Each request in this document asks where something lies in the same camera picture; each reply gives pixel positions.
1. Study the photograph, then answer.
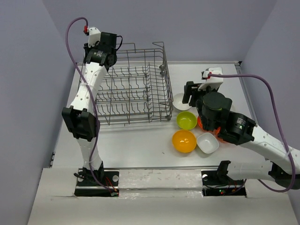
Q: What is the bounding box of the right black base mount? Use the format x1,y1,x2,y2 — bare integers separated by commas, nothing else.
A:
202,170,247,197

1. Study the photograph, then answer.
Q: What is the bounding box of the orange square plastic bowl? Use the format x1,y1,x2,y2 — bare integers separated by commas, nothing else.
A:
215,127,228,143

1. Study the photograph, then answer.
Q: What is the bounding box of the white round bowl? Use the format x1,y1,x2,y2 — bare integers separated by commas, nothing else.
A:
172,93,191,111

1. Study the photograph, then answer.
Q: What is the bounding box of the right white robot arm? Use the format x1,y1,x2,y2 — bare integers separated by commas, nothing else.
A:
182,81,300,190

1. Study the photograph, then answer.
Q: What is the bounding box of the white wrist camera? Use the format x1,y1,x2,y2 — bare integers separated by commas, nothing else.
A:
198,67,223,91
84,26,101,47

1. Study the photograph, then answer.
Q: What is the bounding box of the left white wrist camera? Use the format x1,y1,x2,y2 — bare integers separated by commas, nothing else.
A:
84,26,101,47

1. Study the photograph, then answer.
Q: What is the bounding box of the white square bowl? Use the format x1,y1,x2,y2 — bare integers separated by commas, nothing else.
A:
196,133,219,154

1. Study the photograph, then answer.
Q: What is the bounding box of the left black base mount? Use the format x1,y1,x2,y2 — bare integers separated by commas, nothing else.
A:
74,169,120,197

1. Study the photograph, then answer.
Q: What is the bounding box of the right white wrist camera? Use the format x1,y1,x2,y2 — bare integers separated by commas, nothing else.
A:
198,67,223,91

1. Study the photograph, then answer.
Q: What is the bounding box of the yellow plastic bowl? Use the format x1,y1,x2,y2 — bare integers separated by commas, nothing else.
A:
172,130,197,153

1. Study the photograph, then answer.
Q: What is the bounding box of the green plastic bowl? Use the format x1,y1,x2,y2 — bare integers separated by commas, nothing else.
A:
176,111,197,130

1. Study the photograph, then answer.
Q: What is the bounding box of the orange round plastic bowl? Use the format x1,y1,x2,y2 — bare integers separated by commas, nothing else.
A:
197,116,206,130

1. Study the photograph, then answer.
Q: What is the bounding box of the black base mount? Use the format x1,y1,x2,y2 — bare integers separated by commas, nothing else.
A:
74,169,120,197
202,170,247,197

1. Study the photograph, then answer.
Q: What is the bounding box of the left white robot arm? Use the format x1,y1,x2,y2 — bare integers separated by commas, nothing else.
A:
62,27,117,185

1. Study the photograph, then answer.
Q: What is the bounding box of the grey wire dish rack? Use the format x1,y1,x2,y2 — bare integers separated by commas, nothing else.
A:
96,42,173,127

